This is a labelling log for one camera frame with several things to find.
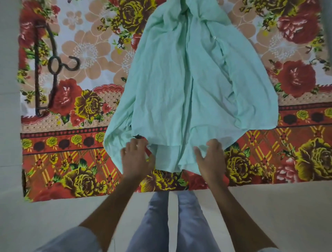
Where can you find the person's right hand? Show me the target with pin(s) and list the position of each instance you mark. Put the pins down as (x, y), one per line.
(214, 166)

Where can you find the person's left hand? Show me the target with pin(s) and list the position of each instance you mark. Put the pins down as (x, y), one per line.
(134, 163)

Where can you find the person's left thumb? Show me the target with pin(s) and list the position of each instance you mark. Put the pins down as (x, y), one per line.
(152, 161)

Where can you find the person's right thumb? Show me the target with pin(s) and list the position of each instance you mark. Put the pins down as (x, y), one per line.
(198, 154)

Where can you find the mint green garment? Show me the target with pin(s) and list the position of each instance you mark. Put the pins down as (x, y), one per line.
(186, 85)

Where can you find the person's left forearm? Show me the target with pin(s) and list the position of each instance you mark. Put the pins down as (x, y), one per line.
(111, 207)

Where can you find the person's right forearm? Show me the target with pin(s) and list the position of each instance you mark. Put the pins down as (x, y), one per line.
(238, 220)

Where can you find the person's left leg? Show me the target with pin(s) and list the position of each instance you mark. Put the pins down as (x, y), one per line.
(151, 223)

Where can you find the person's leg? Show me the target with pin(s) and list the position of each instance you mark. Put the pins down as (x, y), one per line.
(151, 223)
(194, 223)

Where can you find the person's right leg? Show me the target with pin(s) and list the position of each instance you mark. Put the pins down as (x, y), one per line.
(194, 223)

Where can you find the floral red orange bedsheet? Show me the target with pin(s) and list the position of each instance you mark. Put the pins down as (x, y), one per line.
(77, 145)

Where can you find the light grey left sleeve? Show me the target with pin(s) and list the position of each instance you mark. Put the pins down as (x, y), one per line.
(70, 240)

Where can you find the light grey sleeve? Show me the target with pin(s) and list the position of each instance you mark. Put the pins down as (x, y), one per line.
(70, 240)
(269, 250)

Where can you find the light grey right sleeve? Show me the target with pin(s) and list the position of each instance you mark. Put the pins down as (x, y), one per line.
(269, 250)

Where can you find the black clothes hanger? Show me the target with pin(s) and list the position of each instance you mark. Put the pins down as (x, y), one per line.
(54, 65)

